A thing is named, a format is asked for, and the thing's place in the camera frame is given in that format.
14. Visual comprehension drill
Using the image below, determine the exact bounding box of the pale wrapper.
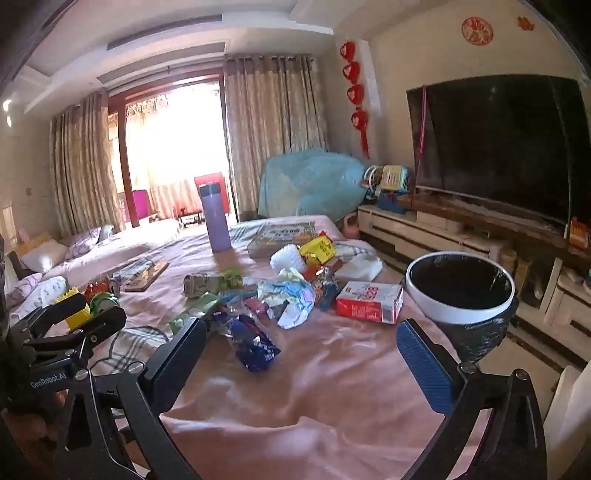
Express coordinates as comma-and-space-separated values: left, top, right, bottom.
256, 268, 317, 330

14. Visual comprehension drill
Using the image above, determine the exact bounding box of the green toy ring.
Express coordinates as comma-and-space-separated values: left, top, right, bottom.
90, 293, 121, 317

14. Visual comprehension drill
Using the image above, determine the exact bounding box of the small red box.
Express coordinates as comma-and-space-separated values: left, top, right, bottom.
568, 217, 591, 252

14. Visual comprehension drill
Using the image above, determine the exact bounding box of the magenta box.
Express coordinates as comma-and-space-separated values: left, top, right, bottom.
133, 189, 151, 227

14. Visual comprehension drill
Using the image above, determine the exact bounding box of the white television cabinet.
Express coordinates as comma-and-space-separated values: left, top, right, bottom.
358, 203, 591, 365

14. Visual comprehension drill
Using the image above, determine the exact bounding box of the dark red small packet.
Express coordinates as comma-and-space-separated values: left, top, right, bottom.
244, 298, 273, 319

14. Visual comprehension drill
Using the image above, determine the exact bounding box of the blue snack packet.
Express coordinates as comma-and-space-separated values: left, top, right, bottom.
228, 314, 281, 372

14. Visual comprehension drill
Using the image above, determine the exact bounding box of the black television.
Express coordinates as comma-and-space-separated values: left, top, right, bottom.
406, 76, 591, 227

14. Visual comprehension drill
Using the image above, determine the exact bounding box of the green snack packet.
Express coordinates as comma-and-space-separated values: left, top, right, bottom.
168, 293, 222, 335
183, 269, 244, 298

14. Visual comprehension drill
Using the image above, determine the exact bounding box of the white tissue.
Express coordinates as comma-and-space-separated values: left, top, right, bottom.
270, 244, 305, 273

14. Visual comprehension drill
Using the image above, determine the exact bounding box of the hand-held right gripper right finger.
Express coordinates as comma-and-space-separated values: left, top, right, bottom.
396, 318, 549, 480

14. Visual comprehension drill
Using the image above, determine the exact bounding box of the blue toy box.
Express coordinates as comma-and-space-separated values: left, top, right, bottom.
379, 191, 411, 214

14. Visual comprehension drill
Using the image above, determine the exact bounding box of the white box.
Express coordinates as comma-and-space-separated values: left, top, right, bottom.
542, 364, 591, 480

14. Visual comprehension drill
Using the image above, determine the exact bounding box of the white bin with black bag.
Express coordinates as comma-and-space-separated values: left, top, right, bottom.
405, 251, 519, 365

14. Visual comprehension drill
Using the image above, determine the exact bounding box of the wooden television shelf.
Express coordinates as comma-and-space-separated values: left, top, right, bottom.
399, 194, 591, 273

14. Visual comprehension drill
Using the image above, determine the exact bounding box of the white pillow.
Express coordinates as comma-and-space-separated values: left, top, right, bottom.
21, 240, 70, 273

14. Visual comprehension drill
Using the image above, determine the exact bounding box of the patterned pillow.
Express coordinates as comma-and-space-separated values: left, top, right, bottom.
65, 227, 114, 260
9, 274, 70, 319

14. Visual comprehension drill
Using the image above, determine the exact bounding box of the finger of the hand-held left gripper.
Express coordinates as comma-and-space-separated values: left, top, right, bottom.
43, 309, 127, 366
8, 294, 88, 341

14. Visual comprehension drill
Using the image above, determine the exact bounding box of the purple thermos bottle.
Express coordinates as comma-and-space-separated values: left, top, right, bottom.
198, 181, 232, 253

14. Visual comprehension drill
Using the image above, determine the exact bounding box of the yellow snack packet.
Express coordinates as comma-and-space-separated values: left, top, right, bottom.
299, 236, 337, 266

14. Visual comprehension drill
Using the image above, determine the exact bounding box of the beige curtain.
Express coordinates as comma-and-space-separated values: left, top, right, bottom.
50, 92, 123, 236
224, 54, 328, 217

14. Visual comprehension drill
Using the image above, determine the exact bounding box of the yellow toy block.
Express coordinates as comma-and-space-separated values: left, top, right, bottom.
55, 288, 100, 330

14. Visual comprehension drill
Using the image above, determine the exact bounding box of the blue toy blister pack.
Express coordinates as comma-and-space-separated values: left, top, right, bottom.
217, 288, 259, 308

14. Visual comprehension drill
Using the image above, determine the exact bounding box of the white bedding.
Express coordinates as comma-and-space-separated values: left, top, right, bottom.
60, 219, 183, 278

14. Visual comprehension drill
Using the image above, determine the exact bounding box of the red snack packet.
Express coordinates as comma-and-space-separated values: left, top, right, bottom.
305, 265, 342, 310

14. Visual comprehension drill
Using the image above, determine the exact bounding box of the colourful picture book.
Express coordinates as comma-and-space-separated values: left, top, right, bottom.
247, 222, 319, 258

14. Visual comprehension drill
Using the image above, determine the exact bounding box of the red cardboard box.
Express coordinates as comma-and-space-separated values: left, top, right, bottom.
335, 281, 404, 325

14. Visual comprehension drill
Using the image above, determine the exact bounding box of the light blue blanket bundle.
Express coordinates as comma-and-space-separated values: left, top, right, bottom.
257, 150, 370, 221

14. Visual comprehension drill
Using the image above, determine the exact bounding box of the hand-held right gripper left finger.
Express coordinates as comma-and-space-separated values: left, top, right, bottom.
48, 318, 208, 480

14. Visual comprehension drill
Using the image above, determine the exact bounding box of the red hanging decoration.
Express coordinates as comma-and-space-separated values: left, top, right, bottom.
341, 41, 370, 158

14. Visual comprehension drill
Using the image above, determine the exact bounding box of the round red paper cutting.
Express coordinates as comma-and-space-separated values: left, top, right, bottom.
462, 17, 494, 46

